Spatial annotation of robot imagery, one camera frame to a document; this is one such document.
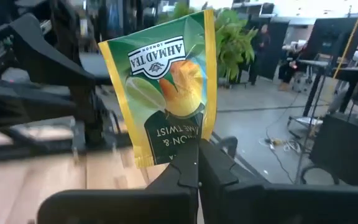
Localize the black display screen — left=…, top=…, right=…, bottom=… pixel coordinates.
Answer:
left=303, top=17, right=358, bottom=71

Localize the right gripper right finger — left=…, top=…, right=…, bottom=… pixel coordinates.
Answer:
left=199, top=139, right=358, bottom=224

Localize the person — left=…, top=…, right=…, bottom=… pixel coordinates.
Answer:
left=249, top=23, right=273, bottom=86
left=277, top=40, right=310, bottom=93

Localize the black office desk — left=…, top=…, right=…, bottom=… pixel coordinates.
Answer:
left=300, top=57, right=358, bottom=118

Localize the potted green plant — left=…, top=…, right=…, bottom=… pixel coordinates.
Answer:
left=157, top=1, right=259, bottom=82

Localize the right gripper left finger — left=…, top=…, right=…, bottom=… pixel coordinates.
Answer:
left=37, top=139, right=200, bottom=224

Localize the white yellow cable bundle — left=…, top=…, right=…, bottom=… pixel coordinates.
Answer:
left=258, top=136, right=304, bottom=153

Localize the green yellow tea packet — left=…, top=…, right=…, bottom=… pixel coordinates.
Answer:
left=98, top=9, right=219, bottom=169

